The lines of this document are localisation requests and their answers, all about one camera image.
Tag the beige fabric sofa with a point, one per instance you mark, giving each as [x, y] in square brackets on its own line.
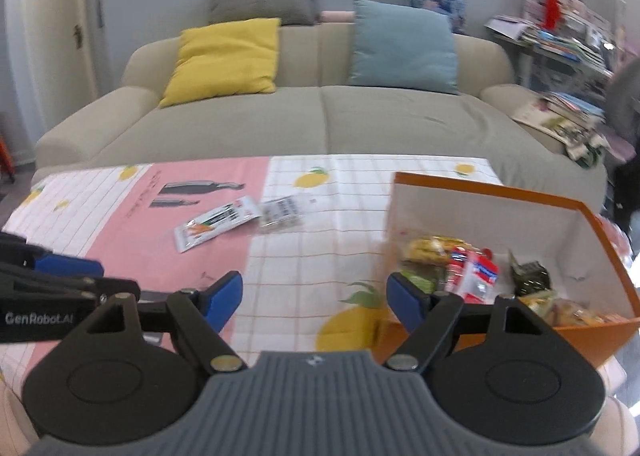
[315, 110]

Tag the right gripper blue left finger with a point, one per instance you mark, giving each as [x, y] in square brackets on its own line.
[197, 319]

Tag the grey office chair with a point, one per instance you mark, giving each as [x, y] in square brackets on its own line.
[622, 116]

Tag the yellow cushion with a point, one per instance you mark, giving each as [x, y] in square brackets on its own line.
[225, 59]

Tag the round yellow snack bag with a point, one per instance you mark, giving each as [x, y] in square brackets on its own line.
[434, 249]

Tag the grey patterned cushion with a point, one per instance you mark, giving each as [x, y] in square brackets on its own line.
[289, 12]

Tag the cluttered desk with books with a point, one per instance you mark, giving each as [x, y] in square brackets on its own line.
[563, 45]

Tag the clear black-print snack packet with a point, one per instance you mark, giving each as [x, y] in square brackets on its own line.
[281, 212]

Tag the pink rolled blanket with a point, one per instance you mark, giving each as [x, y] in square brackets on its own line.
[337, 17]

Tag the red blue snack packet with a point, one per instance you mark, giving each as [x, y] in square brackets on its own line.
[471, 275]

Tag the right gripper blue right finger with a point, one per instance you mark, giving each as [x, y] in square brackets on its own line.
[429, 319]

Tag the dark green snack packet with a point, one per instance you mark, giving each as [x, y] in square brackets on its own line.
[528, 278]

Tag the orange cardboard box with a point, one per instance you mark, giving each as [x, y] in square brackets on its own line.
[563, 235]

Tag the teal cushion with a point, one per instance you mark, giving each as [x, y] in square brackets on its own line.
[402, 47]

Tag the yellow cracker snack pack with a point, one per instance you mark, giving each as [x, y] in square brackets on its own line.
[560, 312]

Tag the pink checked lemon tablecloth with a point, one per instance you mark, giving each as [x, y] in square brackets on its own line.
[312, 301]

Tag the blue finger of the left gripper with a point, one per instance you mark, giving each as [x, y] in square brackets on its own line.
[70, 285]
[15, 250]

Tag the stack of magazines on sofa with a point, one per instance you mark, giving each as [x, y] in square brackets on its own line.
[569, 121]

